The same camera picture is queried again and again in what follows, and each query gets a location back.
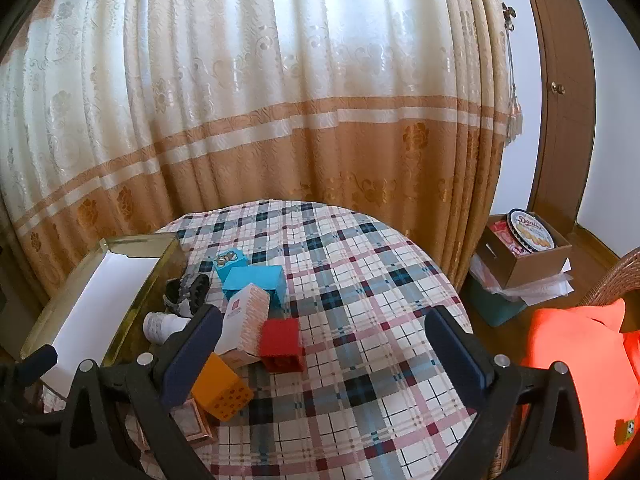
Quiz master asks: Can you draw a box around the round cookie tin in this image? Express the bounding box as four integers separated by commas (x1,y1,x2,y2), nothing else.
506,208,557,252

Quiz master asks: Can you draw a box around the black toy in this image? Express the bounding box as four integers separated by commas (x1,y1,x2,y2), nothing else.
164,274,211,318

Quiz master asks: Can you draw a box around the teal bear print block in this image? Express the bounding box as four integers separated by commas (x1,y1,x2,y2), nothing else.
212,249,246,283

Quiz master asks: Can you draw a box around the red snack packet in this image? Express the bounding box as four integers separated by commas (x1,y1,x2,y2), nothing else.
489,221,526,256

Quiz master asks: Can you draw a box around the orange cloth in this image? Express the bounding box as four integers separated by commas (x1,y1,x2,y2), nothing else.
520,300,640,480

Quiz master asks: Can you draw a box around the orange building block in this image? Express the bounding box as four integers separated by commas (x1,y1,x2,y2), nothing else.
191,352,253,421

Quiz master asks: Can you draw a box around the green storage bin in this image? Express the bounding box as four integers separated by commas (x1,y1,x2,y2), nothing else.
467,275,526,328

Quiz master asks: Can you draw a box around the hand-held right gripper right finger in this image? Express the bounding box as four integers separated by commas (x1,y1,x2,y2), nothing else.
425,305,591,480

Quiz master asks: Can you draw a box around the white and pink carton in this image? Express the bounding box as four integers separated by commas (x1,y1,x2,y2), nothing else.
214,283,272,367

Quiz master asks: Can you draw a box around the white crumpled plastic sheet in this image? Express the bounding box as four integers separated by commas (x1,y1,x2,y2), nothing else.
470,252,576,306

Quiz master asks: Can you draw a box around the brown wooden door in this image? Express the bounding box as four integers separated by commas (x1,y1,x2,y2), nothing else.
517,0,598,233

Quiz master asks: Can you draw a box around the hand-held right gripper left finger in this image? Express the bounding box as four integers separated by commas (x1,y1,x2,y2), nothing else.
57,305,223,480

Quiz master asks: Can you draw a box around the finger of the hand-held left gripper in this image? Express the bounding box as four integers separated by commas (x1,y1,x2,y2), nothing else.
14,344,60,377

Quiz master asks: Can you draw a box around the curtain tieback tassel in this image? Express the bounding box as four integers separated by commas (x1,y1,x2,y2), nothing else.
502,2,523,146

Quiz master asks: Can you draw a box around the cream and orange floral curtain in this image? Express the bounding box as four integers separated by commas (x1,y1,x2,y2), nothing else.
0,0,521,311

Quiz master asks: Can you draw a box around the wicker chair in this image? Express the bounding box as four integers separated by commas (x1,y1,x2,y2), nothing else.
582,247,640,333

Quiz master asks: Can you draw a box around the plaid tablecloth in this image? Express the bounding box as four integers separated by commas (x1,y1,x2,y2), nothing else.
42,200,501,480

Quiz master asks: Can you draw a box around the brown cardboard box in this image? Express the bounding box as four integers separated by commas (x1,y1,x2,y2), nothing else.
482,215,572,288

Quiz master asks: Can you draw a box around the gold rectangular box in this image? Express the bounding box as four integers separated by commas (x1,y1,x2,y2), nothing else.
19,234,190,396

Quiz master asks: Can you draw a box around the large teal building block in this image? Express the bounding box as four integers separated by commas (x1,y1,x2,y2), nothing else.
221,266,288,311

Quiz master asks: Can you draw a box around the white plastic bottle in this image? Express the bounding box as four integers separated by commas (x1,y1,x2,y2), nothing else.
143,311,193,345

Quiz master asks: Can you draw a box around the red building block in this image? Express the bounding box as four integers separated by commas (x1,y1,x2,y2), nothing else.
259,318,306,374

